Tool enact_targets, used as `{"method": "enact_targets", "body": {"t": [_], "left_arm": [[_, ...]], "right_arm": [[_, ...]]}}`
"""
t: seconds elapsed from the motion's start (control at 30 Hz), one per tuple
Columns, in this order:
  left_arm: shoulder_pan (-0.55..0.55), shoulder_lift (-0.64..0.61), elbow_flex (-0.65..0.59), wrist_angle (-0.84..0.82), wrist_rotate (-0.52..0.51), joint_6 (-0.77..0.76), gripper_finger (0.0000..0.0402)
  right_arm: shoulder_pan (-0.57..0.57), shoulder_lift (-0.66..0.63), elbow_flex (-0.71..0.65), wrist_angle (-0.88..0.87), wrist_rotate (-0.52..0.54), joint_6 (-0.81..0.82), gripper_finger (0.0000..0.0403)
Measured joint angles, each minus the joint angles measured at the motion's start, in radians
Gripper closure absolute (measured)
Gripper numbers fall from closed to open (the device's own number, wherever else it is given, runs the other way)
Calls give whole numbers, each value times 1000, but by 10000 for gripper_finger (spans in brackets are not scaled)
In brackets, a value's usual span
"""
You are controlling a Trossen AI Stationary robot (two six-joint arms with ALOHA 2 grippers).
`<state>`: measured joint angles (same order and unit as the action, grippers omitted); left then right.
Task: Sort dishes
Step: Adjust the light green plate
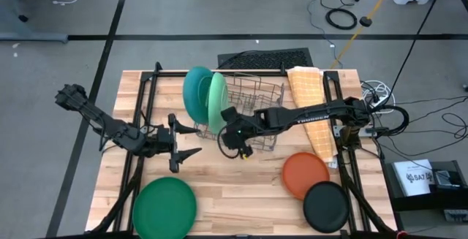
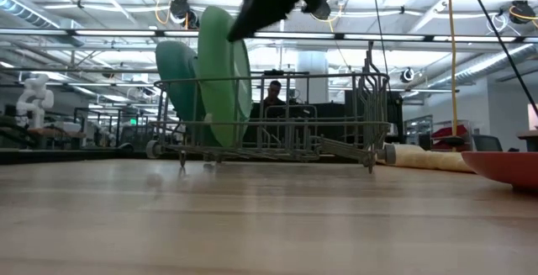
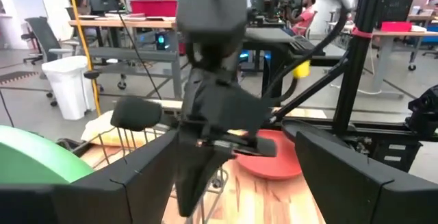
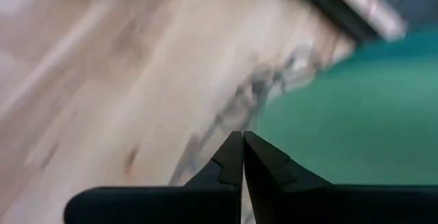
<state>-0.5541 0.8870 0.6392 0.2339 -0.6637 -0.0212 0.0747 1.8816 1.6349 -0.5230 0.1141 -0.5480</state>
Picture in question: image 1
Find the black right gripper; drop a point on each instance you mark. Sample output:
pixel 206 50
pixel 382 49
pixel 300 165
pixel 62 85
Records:
pixel 237 133

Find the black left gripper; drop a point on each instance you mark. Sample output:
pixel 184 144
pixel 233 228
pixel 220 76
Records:
pixel 161 142

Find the light green plate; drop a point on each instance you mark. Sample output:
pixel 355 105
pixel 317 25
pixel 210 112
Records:
pixel 217 100

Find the teal plate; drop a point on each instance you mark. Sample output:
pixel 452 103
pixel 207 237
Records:
pixel 194 93

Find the dark green plate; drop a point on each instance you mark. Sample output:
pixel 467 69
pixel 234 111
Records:
pixel 164 209

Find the orange plate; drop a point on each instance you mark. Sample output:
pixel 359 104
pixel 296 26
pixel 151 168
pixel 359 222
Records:
pixel 303 173

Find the black plate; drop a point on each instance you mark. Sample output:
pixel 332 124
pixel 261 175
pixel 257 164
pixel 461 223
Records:
pixel 326 207

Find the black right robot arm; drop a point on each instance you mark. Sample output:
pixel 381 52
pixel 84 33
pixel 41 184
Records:
pixel 311 116

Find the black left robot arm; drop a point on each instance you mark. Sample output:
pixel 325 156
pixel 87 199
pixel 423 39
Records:
pixel 109 126

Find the black perforated floor mat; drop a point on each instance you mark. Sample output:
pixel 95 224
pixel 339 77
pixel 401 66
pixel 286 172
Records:
pixel 267 59

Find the orange checked towel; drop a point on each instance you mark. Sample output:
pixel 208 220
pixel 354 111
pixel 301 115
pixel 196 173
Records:
pixel 307 89

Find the silver mounting plate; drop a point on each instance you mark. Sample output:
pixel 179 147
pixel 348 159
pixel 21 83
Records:
pixel 338 131

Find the yellow pole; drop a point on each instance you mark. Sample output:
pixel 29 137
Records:
pixel 351 39

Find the black round pole base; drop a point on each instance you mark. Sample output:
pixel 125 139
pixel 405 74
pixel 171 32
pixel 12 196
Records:
pixel 365 21

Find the white printed booklet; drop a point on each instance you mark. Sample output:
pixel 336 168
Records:
pixel 415 177

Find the grey desk base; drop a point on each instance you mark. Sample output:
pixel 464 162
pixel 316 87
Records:
pixel 22 36

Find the black side cart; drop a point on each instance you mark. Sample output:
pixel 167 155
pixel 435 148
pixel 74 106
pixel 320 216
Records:
pixel 420 202

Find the black metal rig frame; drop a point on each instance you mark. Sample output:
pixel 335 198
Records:
pixel 172 74

